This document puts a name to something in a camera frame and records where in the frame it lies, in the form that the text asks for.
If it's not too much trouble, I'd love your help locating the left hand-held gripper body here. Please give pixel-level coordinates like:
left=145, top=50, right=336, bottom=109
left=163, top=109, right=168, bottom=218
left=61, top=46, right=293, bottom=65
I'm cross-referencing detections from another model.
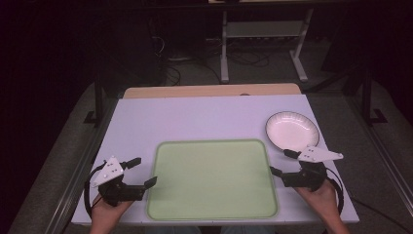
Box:
left=91, top=156, right=147, bottom=208

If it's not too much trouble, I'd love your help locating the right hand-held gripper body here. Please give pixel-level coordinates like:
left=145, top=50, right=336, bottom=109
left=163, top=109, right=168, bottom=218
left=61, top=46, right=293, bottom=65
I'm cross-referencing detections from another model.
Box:
left=281, top=145, right=344, bottom=192

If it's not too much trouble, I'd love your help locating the white plate with dark rim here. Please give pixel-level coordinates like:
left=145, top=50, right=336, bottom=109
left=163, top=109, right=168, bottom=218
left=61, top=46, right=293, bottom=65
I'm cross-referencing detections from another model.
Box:
left=265, top=110, right=320, bottom=153

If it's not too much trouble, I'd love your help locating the light green tray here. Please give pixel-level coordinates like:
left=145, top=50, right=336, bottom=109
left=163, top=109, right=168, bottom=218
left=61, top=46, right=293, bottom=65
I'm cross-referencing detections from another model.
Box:
left=145, top=138, right=280, bottom=222

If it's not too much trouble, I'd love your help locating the person's left hand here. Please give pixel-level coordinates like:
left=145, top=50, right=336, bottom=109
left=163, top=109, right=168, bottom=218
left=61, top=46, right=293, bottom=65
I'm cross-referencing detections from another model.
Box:
left=91, top=194, right=134, bottom=226

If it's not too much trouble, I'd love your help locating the person's right hand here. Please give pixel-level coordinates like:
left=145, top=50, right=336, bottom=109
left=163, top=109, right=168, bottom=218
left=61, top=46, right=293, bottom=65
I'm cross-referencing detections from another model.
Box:
left=294, top=179, right=341, bottom=222

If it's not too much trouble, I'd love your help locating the black metal stand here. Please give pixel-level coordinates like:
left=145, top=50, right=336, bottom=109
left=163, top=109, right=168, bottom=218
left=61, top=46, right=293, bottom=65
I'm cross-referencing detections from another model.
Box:
left=361, top=69, right=389, bottom=127
left=83, top=72, right=105, bottom=129

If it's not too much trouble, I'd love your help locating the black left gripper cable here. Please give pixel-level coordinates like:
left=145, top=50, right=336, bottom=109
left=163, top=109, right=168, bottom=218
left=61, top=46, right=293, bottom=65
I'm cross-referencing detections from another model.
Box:
left=83, top=161, right=108, bottom=219

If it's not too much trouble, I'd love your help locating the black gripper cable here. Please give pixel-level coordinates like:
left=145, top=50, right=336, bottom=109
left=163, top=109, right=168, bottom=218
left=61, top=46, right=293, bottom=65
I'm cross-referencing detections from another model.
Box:
left=325, top=167, right=345, bottom=216
left=83, top=161, right=108, bottom=219

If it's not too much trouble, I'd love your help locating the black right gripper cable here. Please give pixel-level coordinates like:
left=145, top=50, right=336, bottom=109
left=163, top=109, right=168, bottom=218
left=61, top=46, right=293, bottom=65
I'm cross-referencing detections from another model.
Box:
left=325, top=167, right=345, bottom=216

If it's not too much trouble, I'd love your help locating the aluminium rail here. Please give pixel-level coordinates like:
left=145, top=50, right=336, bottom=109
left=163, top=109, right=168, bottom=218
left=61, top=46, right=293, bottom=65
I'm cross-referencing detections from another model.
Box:
left=48, top=97, right=119, bottom=234
left=344, top=94, right=413, bottom=211

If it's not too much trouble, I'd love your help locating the black floor cable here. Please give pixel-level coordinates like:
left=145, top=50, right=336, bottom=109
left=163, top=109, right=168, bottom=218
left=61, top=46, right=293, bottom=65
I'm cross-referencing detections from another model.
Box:
left=351, top=197, right=413, bottom=234

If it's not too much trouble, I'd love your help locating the tangle of black cables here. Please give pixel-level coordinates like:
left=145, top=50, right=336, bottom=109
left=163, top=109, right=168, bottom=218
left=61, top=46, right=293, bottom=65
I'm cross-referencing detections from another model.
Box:
left=227, top=48, right=271, bottom=68

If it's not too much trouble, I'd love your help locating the white metal desk frame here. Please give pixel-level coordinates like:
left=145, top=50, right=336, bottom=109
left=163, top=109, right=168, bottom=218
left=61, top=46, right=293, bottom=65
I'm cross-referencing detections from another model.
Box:
left=219, top=8, right=315, bottom=84

